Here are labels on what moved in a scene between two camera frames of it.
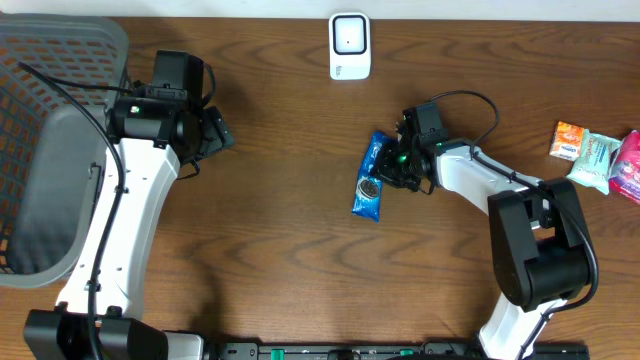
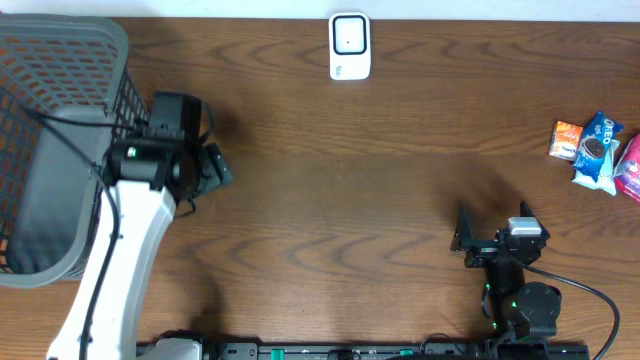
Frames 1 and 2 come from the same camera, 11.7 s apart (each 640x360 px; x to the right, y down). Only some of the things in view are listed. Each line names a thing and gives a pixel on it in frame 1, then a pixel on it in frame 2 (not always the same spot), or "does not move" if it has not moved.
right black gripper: (384, 172) to (464, 231)
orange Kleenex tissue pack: (567, 141) does not move
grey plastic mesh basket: (51, 138) does not move
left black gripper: (216, 133) to (216, 167)
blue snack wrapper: (367, 202) to (596, 138)
